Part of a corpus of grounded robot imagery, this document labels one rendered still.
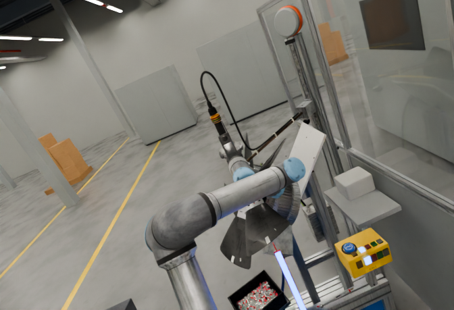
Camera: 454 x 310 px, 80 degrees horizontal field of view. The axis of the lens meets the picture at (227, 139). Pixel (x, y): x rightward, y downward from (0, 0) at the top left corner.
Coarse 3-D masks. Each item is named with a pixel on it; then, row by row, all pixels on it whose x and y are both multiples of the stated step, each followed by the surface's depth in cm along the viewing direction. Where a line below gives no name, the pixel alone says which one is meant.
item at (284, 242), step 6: (288, 228) 133; (282, 234) 130; (288, 234) 132; (276, 240) 128; (282, 240) 129; (288, 240) 130; (270, 246) 126; (276, 246) 127; (282, 246) 128; (288, 246) 128; (264, 252) 128; (270, 252) 125; (282, 252) 126; (288, 252) 127
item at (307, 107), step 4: (304, 100) 161; (308, 100) 159; (300, 104) 160; (304, 104) 157; (308, 104) 154; (312, 104) 157; (296, 108) 157; (300, 108) 155; (304, 108) 153; (308, 108) 154; (312, 108) 157; (300, 112) 157; (304, 112) 155; (308, 112) 154; (312, 112) 157; (300, 116) 158; (304, 116) 156; (308, 116) 154
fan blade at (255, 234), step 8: (256, 208) 126; (264, 208) 124; (248, 216) 125; (256, 216) 122; (264, 216) 120; (272, 216) 117; (280, 216) 114; (248, 224) 121; (256, 224) 118; (264, 224) 115; (272, 224) 113; (280, 224) 110; (288, 224) 107; (248, 232) 118; (256, 232) 115; (264, 232) 112; (272, 232) 110; (280, 232) 107; (248, 240) 115; (256, 240) 112; (264, 240) 109; (272, 240) 107; (248, 248) 113; (256, 248) 110; (248, 256) 111
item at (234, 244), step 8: (232, 224) 141; (240, 224) 139; (232, 232) 140; (240, 232) 138; (224, 240) 144; (232, 240) 139; (240, 240) 137; (224, 248) 143; (232, 248) 139; (240, 248) 136; (240, 256) 135; (240, 264) 134; (248, 264) 131
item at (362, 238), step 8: (360, 232) 105; (368, 232) 103; (344, 240) 105; (352, 240) 103; (360, 240) 102; (368, 240) 100; (384, 240) 98; (336, 248) 103; (376, 248) 96; (384, 248) 96; (344, 256) 99; (352, 256) 97; (360, 256) 96; (344, 264) 103; (352, 264) 96; (376, 264) 98; (384, 264) 99; (352, 272) 98; (360, 272) 98
